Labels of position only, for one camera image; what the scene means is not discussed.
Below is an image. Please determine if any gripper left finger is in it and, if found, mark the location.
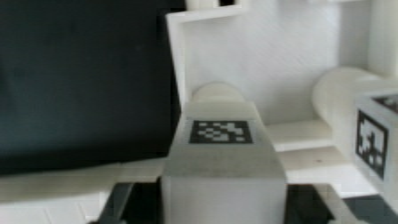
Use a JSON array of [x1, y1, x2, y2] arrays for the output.
[[87, 181, 163, 224]]

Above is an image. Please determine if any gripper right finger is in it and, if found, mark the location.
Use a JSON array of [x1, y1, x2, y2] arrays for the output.
[[282, 183, 362, 224]]

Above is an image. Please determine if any white chair leg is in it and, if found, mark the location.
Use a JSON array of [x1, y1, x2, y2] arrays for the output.
[[312, 67, 398, 212], [161, 83, 288, 224]]

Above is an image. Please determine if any white chair seat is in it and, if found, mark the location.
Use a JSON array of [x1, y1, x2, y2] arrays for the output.
[[167, 0, 398, 198]]

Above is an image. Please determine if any white U-shaped obstacle fence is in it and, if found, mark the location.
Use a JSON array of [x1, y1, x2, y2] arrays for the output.
[[0, 158, 165, 224]]

